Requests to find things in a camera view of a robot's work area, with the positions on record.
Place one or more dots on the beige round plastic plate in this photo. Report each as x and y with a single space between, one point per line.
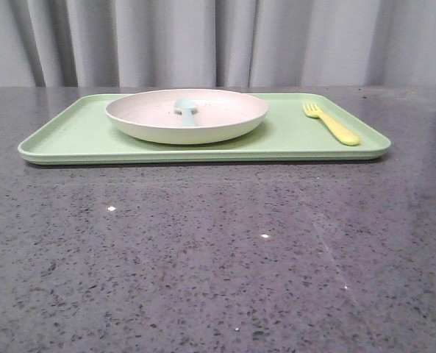
221 115

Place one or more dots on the light green plastic tray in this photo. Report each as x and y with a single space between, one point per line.
82 134

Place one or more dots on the yellow plastic fork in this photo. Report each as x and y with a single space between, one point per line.
339 131

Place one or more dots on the grey pleated curtain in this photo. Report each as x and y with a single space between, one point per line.
217 43

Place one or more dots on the light blue plastic spoon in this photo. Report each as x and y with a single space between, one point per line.
186 108

